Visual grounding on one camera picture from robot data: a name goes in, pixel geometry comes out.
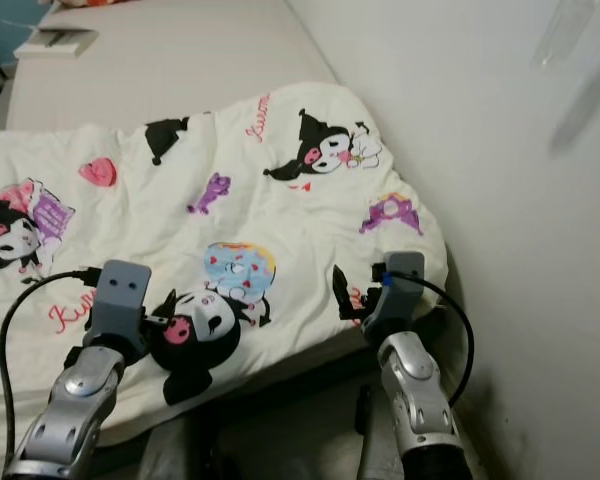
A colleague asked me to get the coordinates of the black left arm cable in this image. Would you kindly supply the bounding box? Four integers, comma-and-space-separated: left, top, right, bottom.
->
0, 268, 107, 468

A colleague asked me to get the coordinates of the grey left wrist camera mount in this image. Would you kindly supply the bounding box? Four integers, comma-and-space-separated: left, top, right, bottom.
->
92, 260, 154, 342

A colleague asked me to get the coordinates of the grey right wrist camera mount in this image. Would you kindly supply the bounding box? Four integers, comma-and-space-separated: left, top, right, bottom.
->
365, 252, 427, 337

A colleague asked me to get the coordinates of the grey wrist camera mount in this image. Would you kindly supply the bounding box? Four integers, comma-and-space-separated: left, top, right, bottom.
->
92, 260, 154, 342
365, 252, 427, 337

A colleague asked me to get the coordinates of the mattress with beige sheet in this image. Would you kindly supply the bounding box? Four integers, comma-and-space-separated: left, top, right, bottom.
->
0, 0, 453, 471

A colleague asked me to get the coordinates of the white blue lettered book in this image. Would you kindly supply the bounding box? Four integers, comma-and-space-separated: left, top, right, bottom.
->
13, 28, 99, 60

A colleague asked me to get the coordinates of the cream cartoon print quilt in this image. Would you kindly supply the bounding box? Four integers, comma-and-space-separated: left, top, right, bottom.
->
0, 82, 450, 453

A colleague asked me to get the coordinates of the grey left robot leg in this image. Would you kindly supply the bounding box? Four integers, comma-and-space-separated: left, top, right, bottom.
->
140, 410, 222, 480

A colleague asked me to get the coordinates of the grey right robot leg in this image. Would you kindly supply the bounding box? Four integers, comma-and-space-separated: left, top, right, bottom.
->
354, 385, 407, 480

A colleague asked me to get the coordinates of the pink patterned pillow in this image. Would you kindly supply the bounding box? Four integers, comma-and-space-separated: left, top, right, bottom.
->
55, 0, 142, 10

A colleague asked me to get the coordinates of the grey robot leg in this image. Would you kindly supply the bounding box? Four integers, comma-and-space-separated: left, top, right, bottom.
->
354, 385, 407, 480
140, 410, 222, 480

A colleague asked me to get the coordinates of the grey hanging pull cord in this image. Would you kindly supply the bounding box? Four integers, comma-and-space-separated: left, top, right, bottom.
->
530, 0, 597, 70

